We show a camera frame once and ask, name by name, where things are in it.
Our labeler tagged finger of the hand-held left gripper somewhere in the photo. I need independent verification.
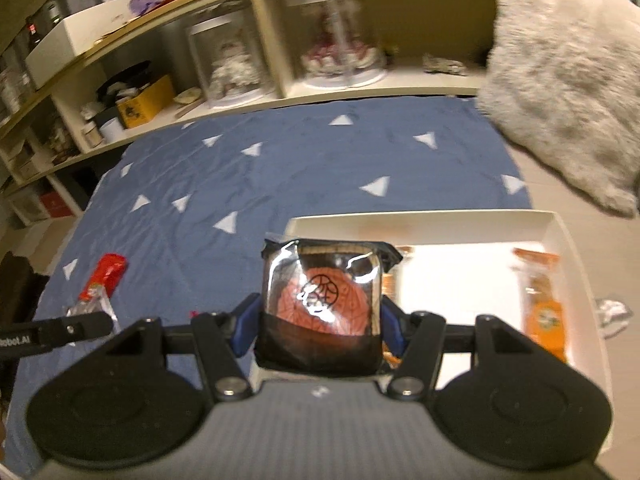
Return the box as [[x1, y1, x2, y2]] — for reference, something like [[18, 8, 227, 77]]
[[35, 311, 114, 350]]

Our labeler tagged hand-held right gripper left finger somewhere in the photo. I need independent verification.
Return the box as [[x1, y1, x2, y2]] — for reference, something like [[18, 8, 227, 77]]
[[105, 294, 261, 402]]

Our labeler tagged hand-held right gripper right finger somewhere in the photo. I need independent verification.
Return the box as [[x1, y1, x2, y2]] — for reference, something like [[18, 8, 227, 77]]
[[380, 295, 551, 402]]

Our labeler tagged orange brown snack packet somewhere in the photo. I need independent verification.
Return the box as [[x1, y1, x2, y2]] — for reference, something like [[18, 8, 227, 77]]
[[382, 245, 417, 368]]

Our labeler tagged black red pastry packet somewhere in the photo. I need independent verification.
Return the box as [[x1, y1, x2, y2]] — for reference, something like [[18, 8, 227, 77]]
[[254, 233, 404, 379]]

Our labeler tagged white shallow cardboard box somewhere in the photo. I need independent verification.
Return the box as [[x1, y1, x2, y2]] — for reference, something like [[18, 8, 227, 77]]
[[281, 209, 614, 467]]

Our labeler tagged red snack packet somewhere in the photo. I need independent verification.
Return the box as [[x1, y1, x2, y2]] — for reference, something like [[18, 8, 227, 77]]
[[66, 253, 127, 332]]

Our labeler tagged red box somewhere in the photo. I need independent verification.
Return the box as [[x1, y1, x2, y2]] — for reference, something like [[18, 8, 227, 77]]
[[39, 191, 74, 219]]

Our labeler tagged blue blanket with white triangles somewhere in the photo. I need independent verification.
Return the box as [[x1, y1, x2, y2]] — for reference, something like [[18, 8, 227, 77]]
[[2, 96, 533, 476]]

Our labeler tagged small white cup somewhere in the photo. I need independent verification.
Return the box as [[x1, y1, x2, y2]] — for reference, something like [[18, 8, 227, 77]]
[[97, 117, 124, 144]]

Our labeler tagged crumpled silver wrapper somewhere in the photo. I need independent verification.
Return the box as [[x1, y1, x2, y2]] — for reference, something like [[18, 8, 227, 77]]
[[594, 298, 629, 339]]

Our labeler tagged yellow cardboard box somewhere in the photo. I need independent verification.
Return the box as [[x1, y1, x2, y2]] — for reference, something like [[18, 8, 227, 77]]
[[115, 74, 177, 129]]

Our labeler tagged cream wooden shelf unit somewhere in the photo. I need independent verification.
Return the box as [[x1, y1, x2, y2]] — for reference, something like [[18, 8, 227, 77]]
[[0, 0, 506, 226]]

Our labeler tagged clear dome with white doll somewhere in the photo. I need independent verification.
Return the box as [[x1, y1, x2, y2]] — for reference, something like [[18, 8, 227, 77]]
[[186, 14, 267, 109]]

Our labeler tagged small silver ornament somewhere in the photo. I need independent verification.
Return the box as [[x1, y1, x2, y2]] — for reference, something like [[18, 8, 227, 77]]
[[421, 52, 469, 77]]

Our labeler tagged white storage box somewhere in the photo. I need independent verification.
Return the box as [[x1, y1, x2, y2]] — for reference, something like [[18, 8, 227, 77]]
[[24, 9, 134, 92]]

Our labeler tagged clear dome with pink figurine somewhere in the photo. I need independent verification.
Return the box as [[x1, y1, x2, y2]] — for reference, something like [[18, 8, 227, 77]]
[[284, 0, 389, 87]]

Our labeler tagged fluffy cream pillow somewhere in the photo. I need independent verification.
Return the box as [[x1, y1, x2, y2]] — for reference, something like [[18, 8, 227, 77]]
[[476, 0, 640, 219]]

